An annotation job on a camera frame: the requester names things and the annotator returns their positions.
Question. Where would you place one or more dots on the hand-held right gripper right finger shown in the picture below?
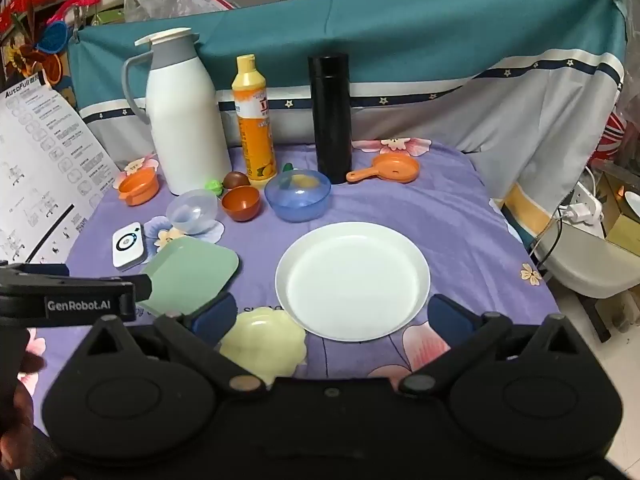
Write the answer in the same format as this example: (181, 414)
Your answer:
(450, 316)

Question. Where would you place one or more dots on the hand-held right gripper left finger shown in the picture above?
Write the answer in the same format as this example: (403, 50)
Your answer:
(216, 316)

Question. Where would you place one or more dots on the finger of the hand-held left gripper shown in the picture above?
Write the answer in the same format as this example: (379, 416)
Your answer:
(35, 269)
(142, 289)

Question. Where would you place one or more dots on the green square plate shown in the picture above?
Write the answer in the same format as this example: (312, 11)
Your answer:
(192, 275)

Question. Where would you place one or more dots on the yellow flower-shaped plate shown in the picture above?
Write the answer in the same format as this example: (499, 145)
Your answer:
(262, 345)

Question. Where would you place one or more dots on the clear pale blue bowl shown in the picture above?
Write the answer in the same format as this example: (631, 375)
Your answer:
(192, 212)

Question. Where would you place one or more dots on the white round plate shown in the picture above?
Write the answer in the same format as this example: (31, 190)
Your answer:
(352, 280)

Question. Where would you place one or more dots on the orange bowl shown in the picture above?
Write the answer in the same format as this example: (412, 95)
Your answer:
(241, 205)

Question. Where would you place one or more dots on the blue translucent bowl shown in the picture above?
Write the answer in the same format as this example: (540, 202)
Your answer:
(297, 205)

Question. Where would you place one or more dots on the person's left hand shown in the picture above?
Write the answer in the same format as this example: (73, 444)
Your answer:
(22, 410)

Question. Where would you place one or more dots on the white pocket device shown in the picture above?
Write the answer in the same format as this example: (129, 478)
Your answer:
(129, 246)

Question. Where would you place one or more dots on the purple floral tablecloth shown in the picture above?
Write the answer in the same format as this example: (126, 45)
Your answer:
(475, 240)

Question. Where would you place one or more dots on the white printed instruction sheet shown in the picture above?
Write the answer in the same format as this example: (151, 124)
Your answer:
(45, 175)

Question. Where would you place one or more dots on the orange toy pot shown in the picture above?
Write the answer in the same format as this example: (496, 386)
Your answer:
(139, 187)

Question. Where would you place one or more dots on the green toy lump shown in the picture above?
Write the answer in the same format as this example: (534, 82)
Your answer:
(215, 186)

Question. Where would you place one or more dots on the brown toy egg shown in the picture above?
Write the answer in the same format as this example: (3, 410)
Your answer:
(235, 180)

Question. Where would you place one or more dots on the white plastic stool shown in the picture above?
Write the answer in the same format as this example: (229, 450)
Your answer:
(590, 260)

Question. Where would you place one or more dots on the orange toy frying pan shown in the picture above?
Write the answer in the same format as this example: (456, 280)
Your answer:
(395, 167)

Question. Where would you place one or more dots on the yellow toy banana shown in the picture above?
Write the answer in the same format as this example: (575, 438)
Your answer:
(304, 180)

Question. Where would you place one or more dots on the green toy pepper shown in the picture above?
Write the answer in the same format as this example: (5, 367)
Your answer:
(287, 169)

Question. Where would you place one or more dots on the white charger plug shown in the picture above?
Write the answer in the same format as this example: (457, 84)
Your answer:
(579, 212)

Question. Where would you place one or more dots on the white power strip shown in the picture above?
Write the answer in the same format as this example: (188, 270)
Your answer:
(592, 200)

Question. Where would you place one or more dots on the brown cardboard box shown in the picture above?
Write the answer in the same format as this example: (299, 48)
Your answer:
(620, 230)

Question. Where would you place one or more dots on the yellow orange detergent bottle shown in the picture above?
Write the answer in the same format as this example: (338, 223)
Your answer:
(254, 120)

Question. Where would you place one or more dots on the black thermos bottle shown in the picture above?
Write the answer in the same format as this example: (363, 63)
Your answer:
(330, 115)

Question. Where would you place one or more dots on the blue plastic toy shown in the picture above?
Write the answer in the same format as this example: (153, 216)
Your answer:
(52, 36)

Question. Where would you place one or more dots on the pink plastic toy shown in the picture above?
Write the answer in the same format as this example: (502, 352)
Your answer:
(75, 6)

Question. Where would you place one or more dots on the clear plastic bag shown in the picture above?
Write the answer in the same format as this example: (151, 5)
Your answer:
(150, 0)

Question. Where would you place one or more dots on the teal grey star-striped sheet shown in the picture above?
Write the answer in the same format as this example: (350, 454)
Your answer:
(400, 30)

